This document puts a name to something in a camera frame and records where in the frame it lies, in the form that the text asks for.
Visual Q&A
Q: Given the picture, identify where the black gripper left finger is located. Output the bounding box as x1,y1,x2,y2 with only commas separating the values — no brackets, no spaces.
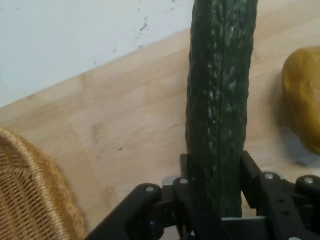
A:
86,153,226,240

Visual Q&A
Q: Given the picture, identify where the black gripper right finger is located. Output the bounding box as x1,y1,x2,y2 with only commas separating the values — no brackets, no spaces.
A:
240,150,320,240

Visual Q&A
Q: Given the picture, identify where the dark green cucumber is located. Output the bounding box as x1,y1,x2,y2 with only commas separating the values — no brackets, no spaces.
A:
185,0,259,219

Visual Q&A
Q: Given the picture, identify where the wooden cutting board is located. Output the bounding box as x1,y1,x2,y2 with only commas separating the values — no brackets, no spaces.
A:
0,8,320,240

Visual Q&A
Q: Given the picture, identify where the brown potato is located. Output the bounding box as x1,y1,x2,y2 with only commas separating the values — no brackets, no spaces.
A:
281,45,320,169

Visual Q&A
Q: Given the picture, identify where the woven wicker basket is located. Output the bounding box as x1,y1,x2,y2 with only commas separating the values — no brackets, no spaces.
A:
0,126,90,240

